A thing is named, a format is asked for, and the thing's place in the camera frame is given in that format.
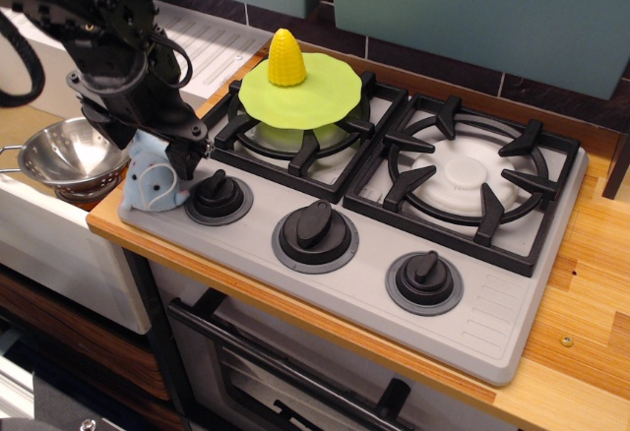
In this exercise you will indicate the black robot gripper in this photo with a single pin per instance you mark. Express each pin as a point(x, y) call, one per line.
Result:
point(139, 88)

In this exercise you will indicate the light blue plush elephant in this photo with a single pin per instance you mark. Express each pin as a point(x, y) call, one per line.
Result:
point(151, 184)

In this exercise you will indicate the yellow toy corn cob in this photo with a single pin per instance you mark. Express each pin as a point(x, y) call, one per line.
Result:
point(285, 59)

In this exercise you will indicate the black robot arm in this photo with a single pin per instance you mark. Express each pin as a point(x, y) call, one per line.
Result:
point(130, 21)

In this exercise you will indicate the steel colander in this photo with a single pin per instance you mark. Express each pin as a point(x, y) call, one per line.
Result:
point(73, 159)

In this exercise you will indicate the black left stove knob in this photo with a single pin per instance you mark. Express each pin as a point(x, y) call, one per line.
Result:
point(219, 200)

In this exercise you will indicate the black stove knob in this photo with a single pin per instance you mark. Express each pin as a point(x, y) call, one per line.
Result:
point(424, 284)
point(219, 200)
point(315, 240)

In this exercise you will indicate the black left burner grate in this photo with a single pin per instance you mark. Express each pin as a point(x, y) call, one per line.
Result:
point(319, 162)

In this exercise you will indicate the black burner grate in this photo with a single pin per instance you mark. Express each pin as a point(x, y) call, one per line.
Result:
point(319, 162)
point(548, 170)

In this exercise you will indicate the white left burner cap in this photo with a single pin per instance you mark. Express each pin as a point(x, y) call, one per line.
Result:
point(263, 140)

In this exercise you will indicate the white burner cap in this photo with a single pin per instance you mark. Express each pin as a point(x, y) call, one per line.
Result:
point(462, 167)
point(263, 140)

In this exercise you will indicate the black middle stove knob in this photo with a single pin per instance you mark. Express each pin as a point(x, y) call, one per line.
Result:
point(315, 240)

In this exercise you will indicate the green round silicone lid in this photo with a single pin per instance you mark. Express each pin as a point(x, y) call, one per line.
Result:
point(329, 91)

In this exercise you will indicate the toy oven door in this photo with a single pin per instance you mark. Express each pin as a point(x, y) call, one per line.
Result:
point(279, 390)

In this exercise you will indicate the grey toy stove top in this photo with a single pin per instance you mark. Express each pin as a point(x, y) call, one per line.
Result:
point(484, 335)

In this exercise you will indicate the black right stove knob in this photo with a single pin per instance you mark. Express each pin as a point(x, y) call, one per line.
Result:
point(424, 284)

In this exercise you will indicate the white right burner cap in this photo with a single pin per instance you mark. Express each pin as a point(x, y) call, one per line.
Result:
point(462, 167)

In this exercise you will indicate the black right burner grate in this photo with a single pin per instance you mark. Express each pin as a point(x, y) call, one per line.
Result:
point(548, 170)

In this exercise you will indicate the teal cabinet box right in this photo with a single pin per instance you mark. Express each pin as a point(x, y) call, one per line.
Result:
point(576, 45)

